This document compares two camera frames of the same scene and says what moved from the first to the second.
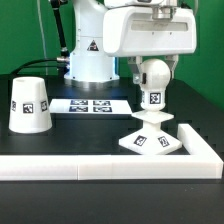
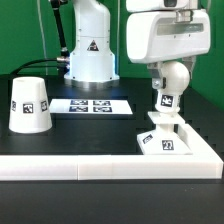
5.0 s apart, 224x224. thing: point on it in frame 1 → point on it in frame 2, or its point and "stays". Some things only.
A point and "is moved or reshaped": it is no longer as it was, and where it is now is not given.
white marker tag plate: (89, 106) stays
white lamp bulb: (155, 76) → (177, 76)
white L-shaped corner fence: (202, 160) stays
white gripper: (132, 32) → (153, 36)
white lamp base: (151, 139) is moved or reshaped
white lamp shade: (29, 109) stays
